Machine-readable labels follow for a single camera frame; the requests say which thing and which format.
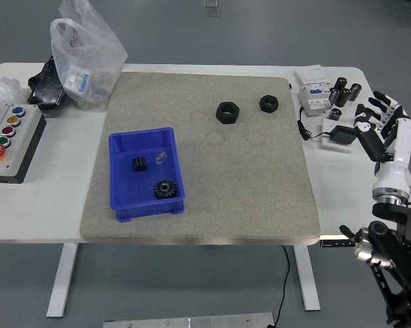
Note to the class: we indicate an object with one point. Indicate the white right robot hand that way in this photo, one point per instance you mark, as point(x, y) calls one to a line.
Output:
point(401, 147)

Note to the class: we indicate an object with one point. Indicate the large black gear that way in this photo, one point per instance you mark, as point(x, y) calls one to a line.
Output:
point(164, 188)

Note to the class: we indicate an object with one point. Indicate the small black gear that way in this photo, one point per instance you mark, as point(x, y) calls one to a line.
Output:
point(139, 164)

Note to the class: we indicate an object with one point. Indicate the blue plastic box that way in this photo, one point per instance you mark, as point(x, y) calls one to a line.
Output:
point(136, 194)

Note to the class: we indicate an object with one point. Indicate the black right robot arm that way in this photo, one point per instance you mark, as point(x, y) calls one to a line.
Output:
point(396, 246)

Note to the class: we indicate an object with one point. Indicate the small black hex nut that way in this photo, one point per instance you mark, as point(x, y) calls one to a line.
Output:
point(268, 106)

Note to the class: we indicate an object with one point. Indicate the large black hex nut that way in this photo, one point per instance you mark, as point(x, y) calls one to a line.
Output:
point(227, 116)

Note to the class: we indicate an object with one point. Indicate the grey button control box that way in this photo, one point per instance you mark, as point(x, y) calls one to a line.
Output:
point(25, 136)

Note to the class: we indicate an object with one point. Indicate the black power adapter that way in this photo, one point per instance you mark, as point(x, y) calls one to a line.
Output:
point(342, 134)

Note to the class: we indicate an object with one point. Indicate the white flat block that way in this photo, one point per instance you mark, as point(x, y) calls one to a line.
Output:
point(331, 145)

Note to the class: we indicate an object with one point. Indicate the black cylindrical capacitor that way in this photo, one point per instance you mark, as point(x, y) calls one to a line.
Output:
point(342, 97)
point(333, 95)
point(335, 114)
point(341, 83)
point(355, 91)

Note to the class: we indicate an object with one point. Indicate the white circuit breaker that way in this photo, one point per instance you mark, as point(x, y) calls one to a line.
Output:
point(311, 85)

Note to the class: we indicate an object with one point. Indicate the black table control panel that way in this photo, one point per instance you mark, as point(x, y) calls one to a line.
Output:
point(335, 243)

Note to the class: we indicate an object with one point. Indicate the white table leg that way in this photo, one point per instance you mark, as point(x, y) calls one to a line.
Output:
point(63, 280)
point(307, 280)

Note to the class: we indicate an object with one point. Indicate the grey-brown mat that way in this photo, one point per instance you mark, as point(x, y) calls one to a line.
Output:
point(225, 171)

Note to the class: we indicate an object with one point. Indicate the floor socket cover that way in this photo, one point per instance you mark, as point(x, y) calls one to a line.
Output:
point(213, 13)
point(210, 3)

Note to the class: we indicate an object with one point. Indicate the small clear plastic piece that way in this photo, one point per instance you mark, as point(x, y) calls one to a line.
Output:
point(160, 158)

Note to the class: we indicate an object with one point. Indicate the clear plastic bag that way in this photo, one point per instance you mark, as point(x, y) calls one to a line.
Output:
point(89, 51)

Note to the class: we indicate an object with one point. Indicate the white and blue carton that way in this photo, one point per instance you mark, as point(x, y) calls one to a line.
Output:
point(77, 80)

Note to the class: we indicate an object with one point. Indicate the black pouch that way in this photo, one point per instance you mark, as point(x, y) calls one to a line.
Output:
point(46, 89)

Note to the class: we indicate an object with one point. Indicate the blue push button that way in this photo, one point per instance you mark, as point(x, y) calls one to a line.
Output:
point(17, 110)

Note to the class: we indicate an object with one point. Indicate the yellow push button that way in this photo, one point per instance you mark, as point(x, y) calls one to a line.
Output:
point(12, 120)

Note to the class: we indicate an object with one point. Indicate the red push button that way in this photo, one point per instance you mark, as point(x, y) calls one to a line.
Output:
point(8, 130)

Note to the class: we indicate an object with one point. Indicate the green push button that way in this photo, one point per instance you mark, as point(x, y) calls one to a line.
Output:
point(2, 141)

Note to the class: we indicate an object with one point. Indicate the crumpled clear plastic wrap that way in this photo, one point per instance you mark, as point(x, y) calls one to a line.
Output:
point(1, 89)

